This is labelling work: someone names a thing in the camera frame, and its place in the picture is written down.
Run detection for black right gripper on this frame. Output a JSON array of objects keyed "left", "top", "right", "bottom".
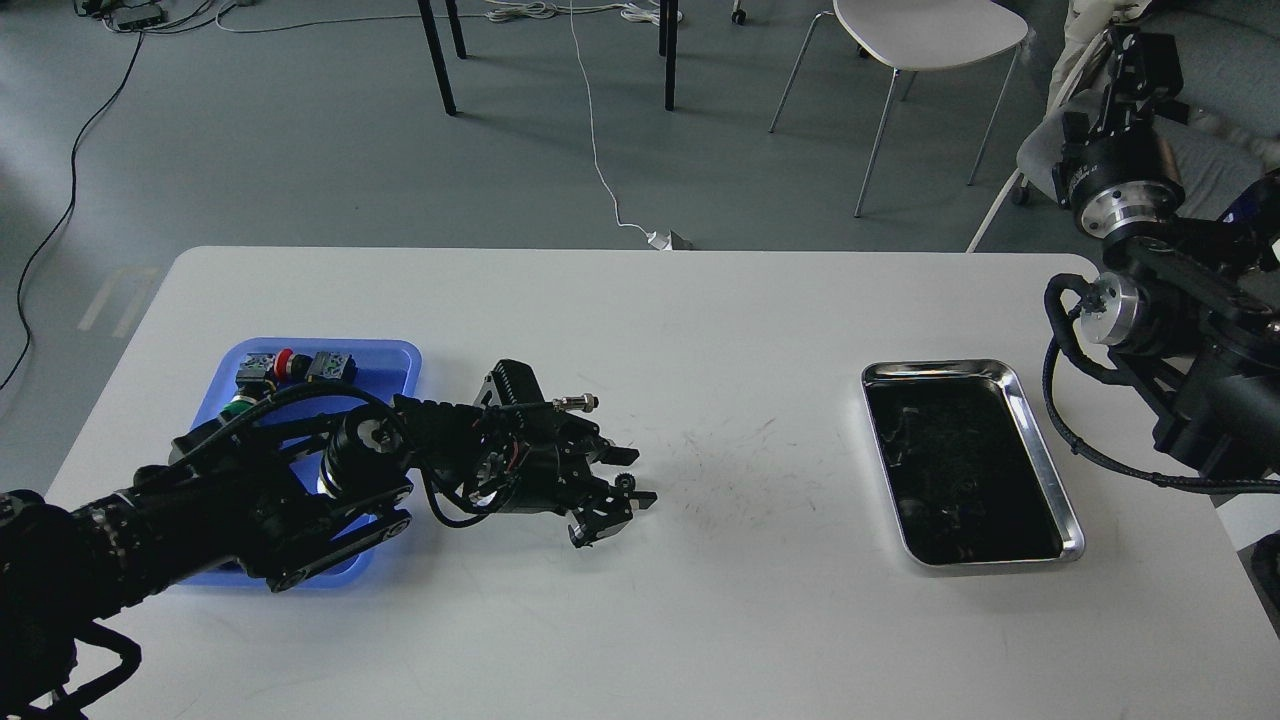
[{"left": 1051, "top": 24, "right": 1190, "bottom": 240}]

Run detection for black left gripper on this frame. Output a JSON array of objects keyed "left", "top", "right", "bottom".
[{"left": 470, "top": 410, "right": 658, "bottom": 548}]

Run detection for small black gear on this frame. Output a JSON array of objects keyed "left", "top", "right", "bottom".
[{"left": 614, "top": 473, "right": 637, "bottom": 496}]

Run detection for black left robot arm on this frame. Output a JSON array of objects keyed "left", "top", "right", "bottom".
[{"left": 3, "top": 383, "right": 657, "bottom": 719}]

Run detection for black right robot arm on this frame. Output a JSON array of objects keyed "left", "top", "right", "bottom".
[{"left": 1042, "top": 24, "right": 1279, "bottom": 495}]

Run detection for grey upholstered chair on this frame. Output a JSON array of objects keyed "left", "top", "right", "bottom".
[{"left": 1004, "top": 1, "right": 1279, "bottom": 220}]

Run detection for white plastic chair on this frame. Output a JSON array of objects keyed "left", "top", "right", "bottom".
[{"left": 768, "top": 1, "right": 1030, "bottom": 218}]

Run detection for blue plastic tray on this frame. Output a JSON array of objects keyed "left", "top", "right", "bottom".
[{"left": 180, "top": 338, "right": 422, "bottom": 592}]

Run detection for black contact block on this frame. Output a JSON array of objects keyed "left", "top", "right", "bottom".
[{"left": 303, "top": 351, "right": 358, "bottom": 384}]

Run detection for silver metal tray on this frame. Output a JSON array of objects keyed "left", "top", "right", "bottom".
[{"left": 860, "top": 359, "right": 1085, "bottom": 574}]

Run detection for black table legs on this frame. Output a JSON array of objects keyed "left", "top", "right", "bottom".
[{"left": 417, "top": 1, "right": 684, "bottom": 117}]

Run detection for black power strip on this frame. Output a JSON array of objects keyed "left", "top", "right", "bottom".
[{"left": 110, "top": 3, "right": 166, "bottom": 32}]

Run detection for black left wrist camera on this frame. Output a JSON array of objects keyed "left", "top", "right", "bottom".
[{"left": 474, "top": 359, "right": 599, "bottom": 413}]

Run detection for white cable on floor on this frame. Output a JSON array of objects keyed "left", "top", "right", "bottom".
[{"left": 214, "top": 0, "right": 692, "bottom": 252}]

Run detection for red push button switch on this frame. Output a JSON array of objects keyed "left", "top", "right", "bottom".
[{"left": 234, "top": 348, "right": 314, "bottom": 389}]

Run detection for green push button switch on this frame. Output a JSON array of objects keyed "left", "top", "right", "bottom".
[{"left": 218, "top": 393, "right": 261, "bottom": 421}]

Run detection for black cable on floor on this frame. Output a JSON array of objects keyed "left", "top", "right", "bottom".
[{"left": 0, "top": 0, "right": 241, "bottom": 393}]

